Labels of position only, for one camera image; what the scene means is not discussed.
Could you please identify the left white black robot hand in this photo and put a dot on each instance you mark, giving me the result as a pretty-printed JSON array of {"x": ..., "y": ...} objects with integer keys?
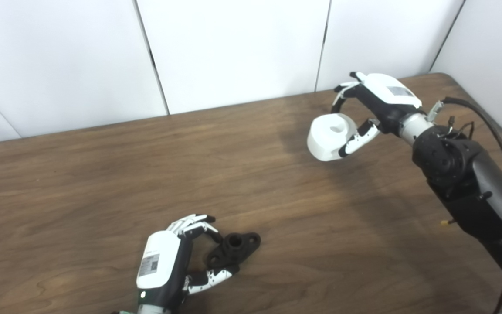
[{"x": 159, "y": 261}]

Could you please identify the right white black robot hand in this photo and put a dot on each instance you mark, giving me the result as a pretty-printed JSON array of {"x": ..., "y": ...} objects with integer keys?
[{"x": 386, "y": 93}]

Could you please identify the black flanged holder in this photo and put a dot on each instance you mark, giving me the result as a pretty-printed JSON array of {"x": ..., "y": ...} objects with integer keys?
[{"x": 233, "y": 248}]

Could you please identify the round white piece with holes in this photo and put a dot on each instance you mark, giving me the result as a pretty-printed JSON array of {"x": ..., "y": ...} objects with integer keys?
[{"x": 325, "y": 141}]

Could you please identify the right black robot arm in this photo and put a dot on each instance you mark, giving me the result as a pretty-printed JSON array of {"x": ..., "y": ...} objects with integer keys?
[{"x": 473, "y": 183}]

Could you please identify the yellow connector plug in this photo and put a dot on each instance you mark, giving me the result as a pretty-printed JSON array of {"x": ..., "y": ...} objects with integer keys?
[{"x": 446, "y": 223}]

